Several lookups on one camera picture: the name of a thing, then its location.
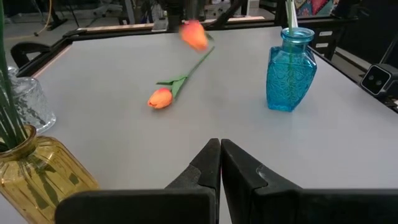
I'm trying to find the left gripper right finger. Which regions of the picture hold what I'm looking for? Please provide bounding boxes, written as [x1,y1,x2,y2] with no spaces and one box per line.
[220,139,398,224]

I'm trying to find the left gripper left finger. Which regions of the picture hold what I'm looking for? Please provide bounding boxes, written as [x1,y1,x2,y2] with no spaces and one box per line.
[55,138,221,224]

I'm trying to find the orange artificial tulip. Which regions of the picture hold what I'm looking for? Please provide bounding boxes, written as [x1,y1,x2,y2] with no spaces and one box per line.
[285,0,299,63]
[147,45,216,110]
[178,19,216,52]

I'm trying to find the pink artificial flower bunch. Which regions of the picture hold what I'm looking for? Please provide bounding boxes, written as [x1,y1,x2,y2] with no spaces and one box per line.
[0,71,29,152]

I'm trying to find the blue cut-glass vase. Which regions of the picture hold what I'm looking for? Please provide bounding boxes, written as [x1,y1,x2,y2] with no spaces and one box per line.
[266,27,318,113]

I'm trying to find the amber ribbed glass vase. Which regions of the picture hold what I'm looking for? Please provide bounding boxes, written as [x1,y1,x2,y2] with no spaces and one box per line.
[0,124,100,224]

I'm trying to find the clear textured glass vase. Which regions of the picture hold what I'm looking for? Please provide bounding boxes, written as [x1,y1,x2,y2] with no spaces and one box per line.
[6,65,57,134]

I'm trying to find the black labelled drawer unit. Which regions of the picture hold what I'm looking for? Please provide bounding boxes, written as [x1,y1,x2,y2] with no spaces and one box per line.
[312,27,336,60]

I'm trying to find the colourful patterned quilt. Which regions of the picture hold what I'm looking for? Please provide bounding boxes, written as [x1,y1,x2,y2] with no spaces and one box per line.
[294,0,340,16]

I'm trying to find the black table-level camera box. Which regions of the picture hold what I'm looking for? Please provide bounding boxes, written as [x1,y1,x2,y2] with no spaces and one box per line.
[359,63,398,102]

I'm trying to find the black aluminium table frame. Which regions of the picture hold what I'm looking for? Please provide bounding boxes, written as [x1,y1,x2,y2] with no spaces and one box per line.
[15,15,398,114]

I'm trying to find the black arched bracket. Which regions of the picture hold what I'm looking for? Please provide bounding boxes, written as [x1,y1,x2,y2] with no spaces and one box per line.
[11,42,52,69]

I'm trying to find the thin yellow hanging cable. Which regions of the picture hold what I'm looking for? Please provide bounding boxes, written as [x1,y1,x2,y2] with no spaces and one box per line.
[34,0,53,37]

